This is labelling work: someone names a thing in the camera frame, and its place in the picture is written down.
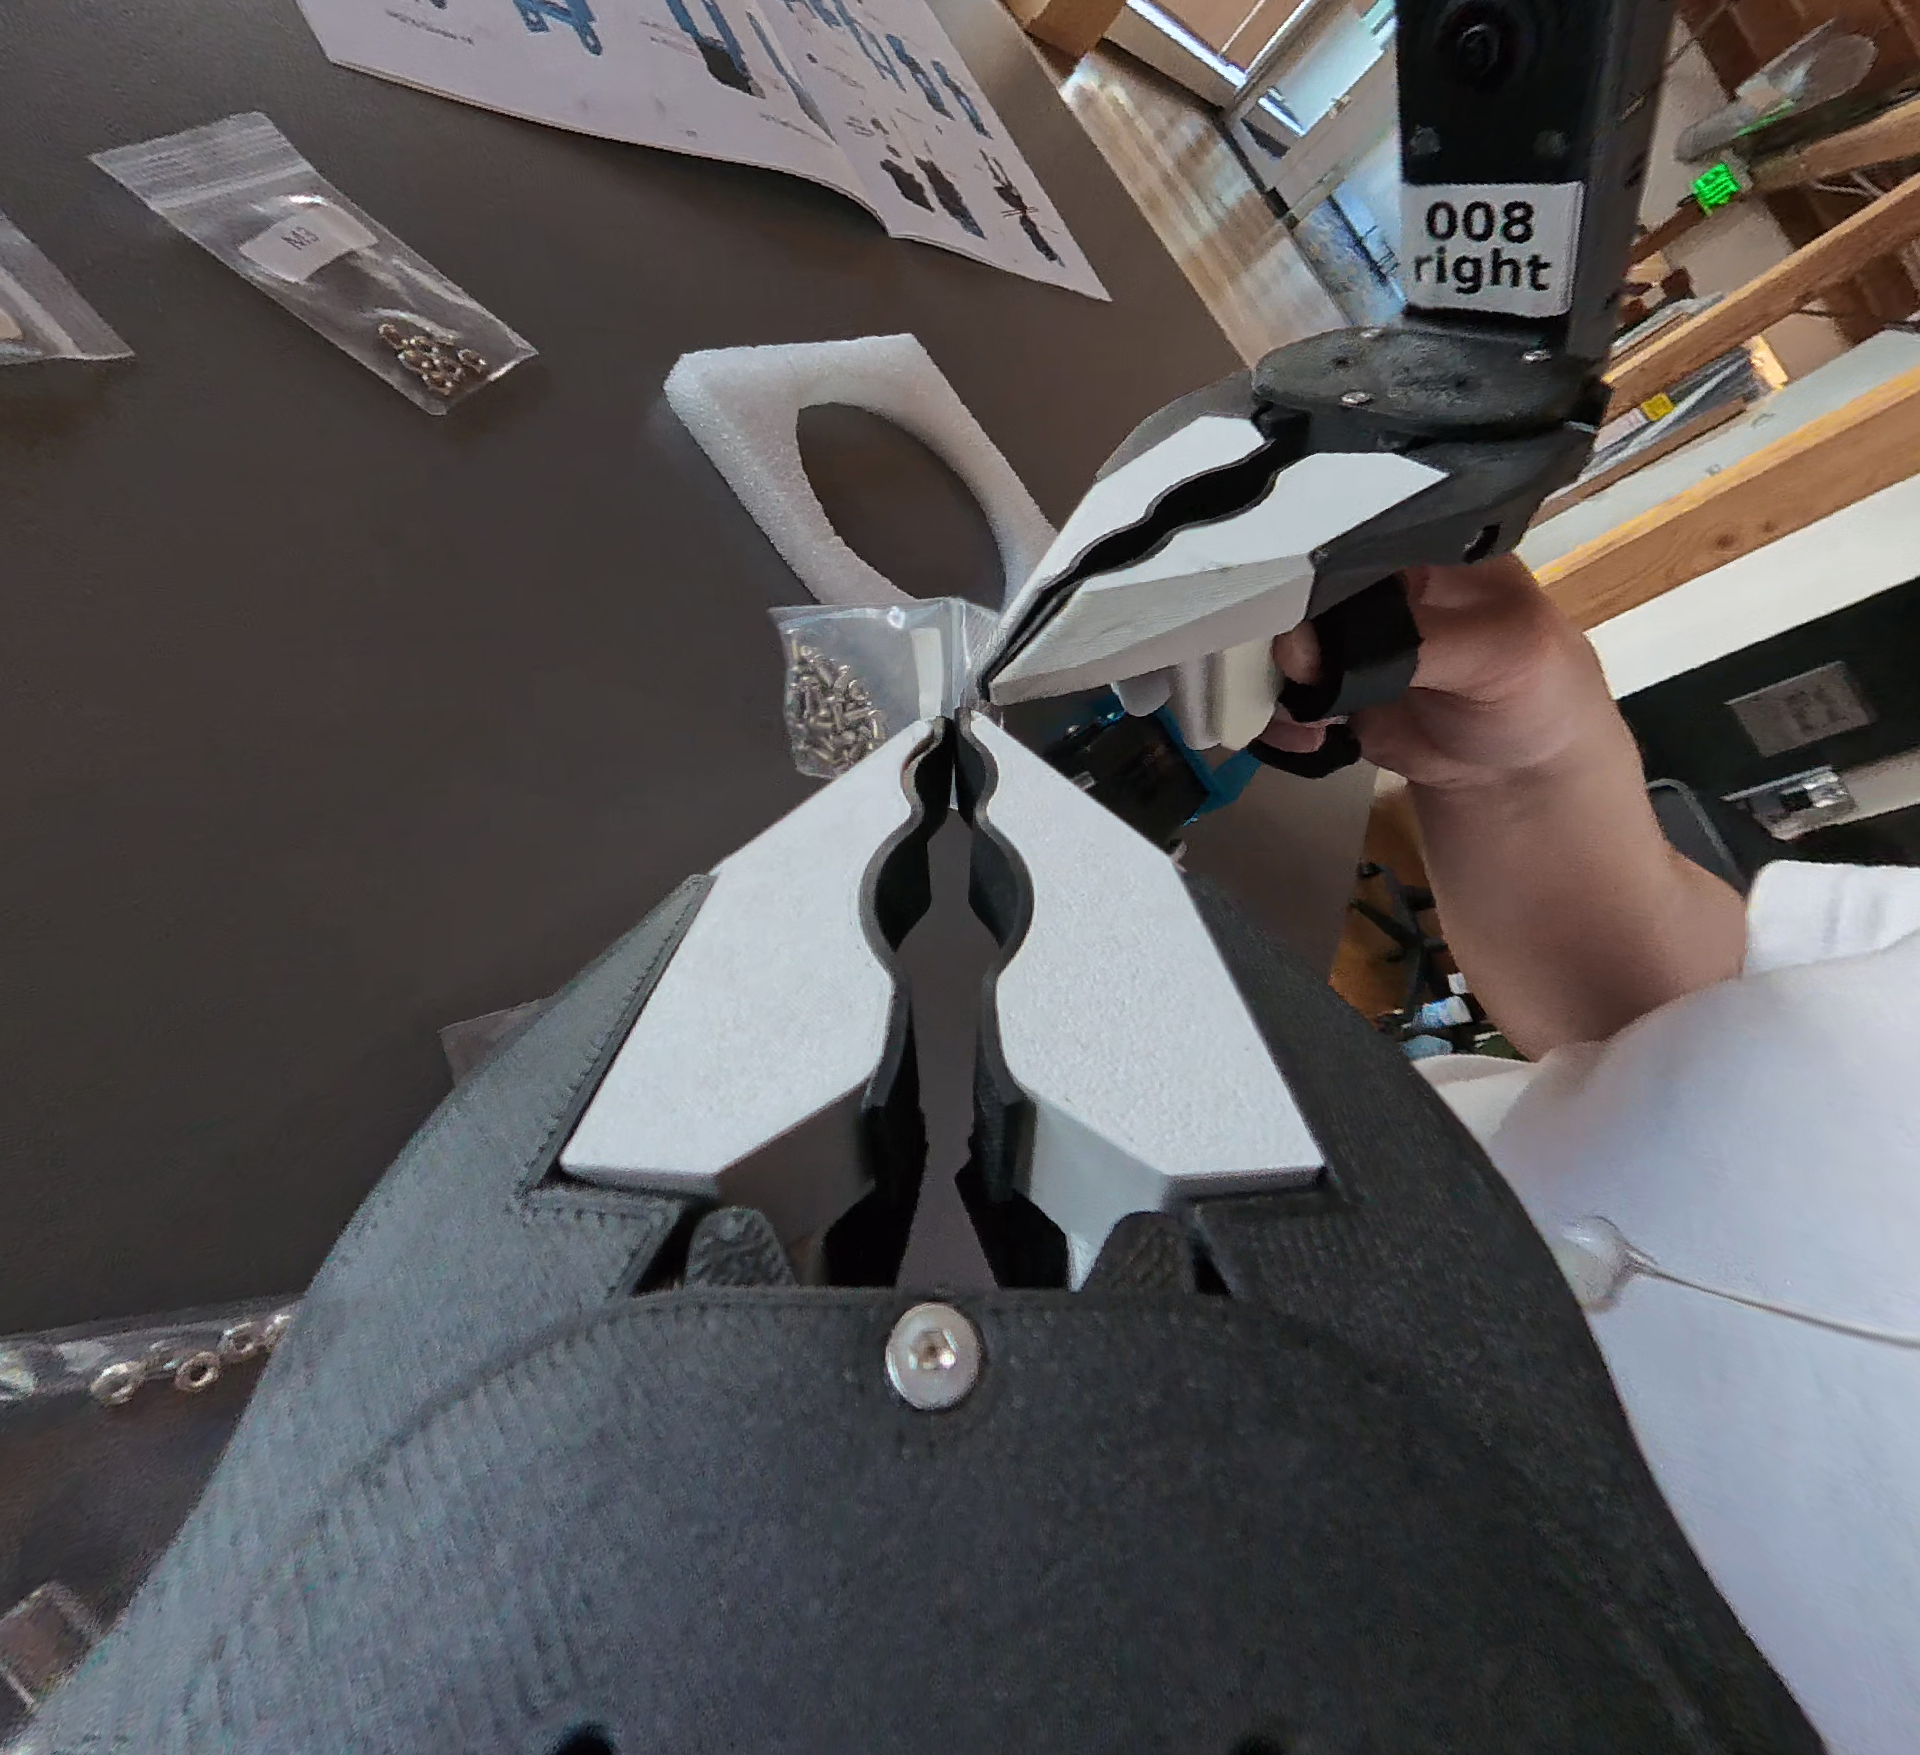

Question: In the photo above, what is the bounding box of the white cord with bead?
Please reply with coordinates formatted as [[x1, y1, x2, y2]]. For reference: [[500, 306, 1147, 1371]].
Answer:
[[1553, 1223, 1920, 1343]]

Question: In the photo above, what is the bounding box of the black office chair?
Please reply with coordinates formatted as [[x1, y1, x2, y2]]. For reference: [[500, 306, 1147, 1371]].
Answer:
[[1335, 855, 1447, 1023]]

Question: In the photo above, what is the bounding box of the white printed instruction sheet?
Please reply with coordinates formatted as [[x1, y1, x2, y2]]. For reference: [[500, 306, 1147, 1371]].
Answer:
[[202, 0, 1111, 303]]

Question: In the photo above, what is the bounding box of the person's right hand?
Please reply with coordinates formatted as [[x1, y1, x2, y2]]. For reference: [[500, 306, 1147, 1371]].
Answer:
[[1273, 556, 1620, 798]]

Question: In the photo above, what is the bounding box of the clear bag of silver screws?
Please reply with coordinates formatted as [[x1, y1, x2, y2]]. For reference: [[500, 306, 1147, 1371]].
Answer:
[[769, 598, 998, 783]]

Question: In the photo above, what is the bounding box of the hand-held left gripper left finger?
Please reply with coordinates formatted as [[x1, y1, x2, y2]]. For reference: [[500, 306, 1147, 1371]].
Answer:
[[559, 716, 961, 1289]]

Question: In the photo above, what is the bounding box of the small clear hardware bag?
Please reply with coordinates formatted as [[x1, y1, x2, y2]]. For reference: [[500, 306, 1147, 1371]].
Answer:
[[0, 1289, 302, 1561], [86, 114, 539, 412], [0, 210, 133, 370], [0, 1582, 107, 1714]]

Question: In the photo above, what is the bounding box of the dark grey desk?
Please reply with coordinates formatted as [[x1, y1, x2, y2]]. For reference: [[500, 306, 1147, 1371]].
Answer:
[[0, 0, 1373, 1714]]

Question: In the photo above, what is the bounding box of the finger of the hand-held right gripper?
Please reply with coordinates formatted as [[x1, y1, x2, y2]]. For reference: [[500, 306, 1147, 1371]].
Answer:
[[978, 458, 1454, 710], [990, 414, 1281, 661]]

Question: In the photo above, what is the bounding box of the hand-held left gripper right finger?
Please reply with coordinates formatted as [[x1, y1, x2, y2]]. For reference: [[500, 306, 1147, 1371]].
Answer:
[[957, 708, 1329, 1289]]

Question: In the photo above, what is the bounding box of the blue servo bracket assembly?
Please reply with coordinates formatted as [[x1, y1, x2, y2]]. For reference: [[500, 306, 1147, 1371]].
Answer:
[[1034, 698, 1263, 863]]

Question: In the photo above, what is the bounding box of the white foam frame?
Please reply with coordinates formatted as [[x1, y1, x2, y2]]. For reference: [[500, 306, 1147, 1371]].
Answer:
[[664, 334, 1058, 618]]

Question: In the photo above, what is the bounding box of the person's right forearm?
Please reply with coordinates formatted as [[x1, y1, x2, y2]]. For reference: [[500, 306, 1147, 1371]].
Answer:
[[1401, 720, 1757, 1060]]

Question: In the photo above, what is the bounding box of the white top wooden table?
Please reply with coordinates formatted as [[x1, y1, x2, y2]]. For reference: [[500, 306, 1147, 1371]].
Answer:
[[1530, 332, 1920, 618]]

